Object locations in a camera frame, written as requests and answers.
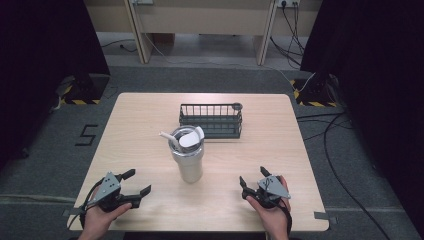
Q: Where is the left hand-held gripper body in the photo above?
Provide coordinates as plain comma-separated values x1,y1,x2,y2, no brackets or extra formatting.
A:
87,171,141,213

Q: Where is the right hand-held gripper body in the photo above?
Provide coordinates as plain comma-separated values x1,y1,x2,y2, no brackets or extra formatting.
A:
241,175,291,209

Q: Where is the steel tumbler with white straw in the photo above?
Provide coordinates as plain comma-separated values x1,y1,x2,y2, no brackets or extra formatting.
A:
158,124,206,185

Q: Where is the black wire rack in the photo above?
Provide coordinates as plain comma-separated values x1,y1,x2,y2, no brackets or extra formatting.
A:
178,102,244,140

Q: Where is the person's right hand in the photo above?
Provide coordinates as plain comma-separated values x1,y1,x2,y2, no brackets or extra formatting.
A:
245,175,293,240

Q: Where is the person's left hand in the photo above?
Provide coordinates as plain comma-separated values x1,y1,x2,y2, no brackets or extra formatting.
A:
77,186,133,240

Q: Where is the grey tape strip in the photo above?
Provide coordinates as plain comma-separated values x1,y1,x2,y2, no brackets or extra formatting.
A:
313,211,338,225
62,207,85,218

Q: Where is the black stand base striped tape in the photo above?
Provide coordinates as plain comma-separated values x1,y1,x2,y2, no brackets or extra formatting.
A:
56,73,111,106
289,75,338,108

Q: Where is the black curtain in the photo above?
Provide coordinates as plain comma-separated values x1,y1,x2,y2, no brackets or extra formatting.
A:
299,0,424,231
0,0,111,171

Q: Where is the beige wooden desk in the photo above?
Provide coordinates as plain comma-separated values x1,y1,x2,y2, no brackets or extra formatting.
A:
83,0,325,66

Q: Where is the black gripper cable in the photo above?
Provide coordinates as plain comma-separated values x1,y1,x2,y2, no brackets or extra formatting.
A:
67,177,107,230
278,198,294,236

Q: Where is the long black floor cable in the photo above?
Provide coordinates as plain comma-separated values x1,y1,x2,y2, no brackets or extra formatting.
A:
322,112,392,240

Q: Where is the bundle of black plug cables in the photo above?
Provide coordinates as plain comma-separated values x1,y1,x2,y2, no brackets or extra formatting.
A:
269,1,306,70

